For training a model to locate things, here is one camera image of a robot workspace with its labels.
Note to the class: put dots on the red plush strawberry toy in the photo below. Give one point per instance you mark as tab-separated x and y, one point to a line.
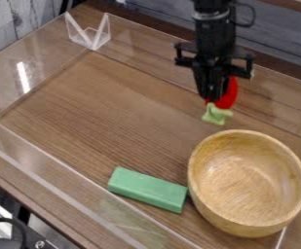
220	110

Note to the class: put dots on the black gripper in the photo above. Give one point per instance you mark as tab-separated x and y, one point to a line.
232	62

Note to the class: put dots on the black device with knob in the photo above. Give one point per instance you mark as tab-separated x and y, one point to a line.
27	240

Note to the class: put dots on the clear acrylic tray walls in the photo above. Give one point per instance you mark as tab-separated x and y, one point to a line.
85	111

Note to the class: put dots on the wooden bowl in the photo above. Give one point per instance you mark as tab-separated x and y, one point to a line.
244	179

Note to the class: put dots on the green rectangular block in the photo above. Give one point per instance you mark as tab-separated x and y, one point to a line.
148	189

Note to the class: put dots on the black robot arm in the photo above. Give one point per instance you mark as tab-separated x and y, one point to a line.
215	26

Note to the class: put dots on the clear acrylic corner bracket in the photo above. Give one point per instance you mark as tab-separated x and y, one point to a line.
89	37

